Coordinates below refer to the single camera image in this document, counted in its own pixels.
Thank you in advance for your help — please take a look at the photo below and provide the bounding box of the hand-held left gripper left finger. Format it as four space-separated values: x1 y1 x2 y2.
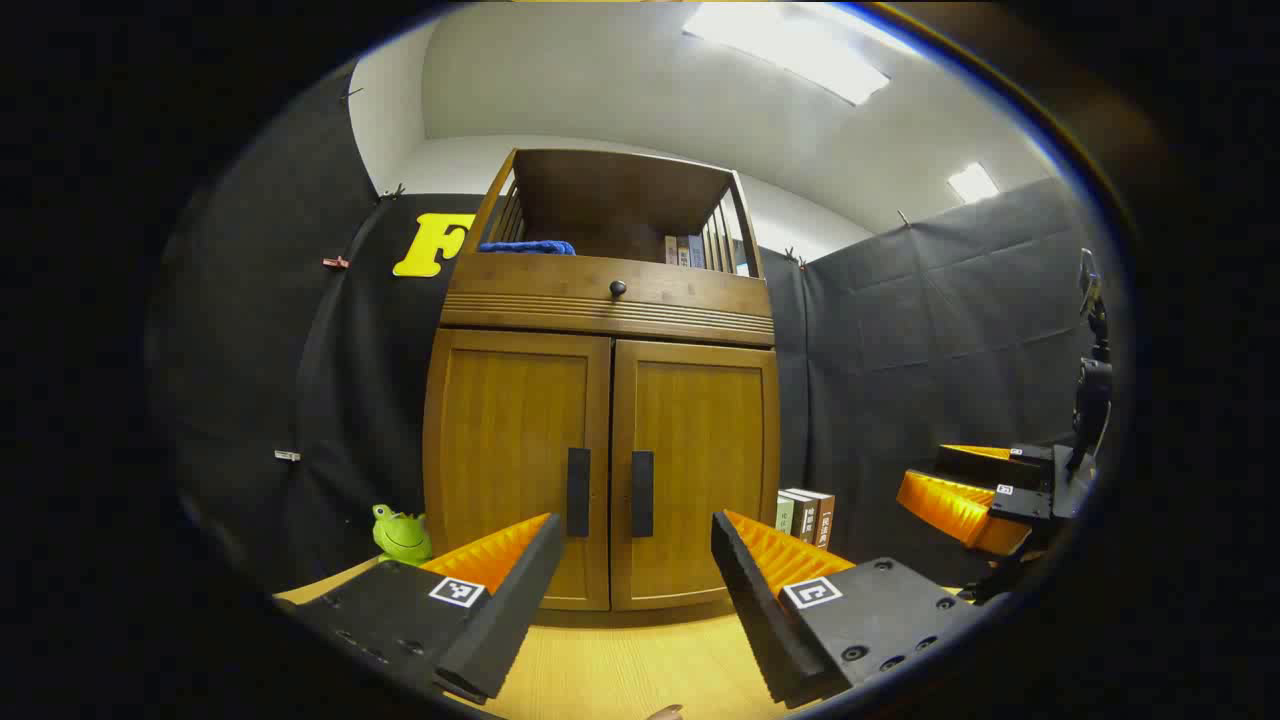
275 513 568 706

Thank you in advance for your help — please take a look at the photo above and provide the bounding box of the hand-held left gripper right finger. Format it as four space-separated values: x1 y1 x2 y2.
711 509 986 709

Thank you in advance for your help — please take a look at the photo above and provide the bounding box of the black door handle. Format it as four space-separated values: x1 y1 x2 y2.
631 450 655 538
566 447 592 538

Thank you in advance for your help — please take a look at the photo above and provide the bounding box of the wooden cabinet door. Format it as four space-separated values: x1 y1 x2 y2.
424 330 613 611
610 338 781 611

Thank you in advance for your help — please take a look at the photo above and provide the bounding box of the wooden double-door shoe cabinet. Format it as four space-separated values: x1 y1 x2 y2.
422 148 782 613

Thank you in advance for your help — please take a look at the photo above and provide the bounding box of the wooden cabinet drawer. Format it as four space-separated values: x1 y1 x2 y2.
440 252 776 348

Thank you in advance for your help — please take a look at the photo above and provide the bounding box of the grey standing book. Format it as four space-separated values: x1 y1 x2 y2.
781 490 819 544

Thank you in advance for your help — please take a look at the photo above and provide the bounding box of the brown standing book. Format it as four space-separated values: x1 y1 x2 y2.
795 487 836 551

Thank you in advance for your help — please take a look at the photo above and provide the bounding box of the green frog plush toy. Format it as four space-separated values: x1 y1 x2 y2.
372 504 433 567

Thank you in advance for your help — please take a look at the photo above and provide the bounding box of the black backdrop cloth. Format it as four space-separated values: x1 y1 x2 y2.
150 60 1111 601

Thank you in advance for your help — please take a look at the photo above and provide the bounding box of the small ceiling light panel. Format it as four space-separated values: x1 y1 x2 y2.
948 163 1001 204

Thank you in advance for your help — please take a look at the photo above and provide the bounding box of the large ceiling light panel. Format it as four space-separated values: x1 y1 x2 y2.
685 0 891 106

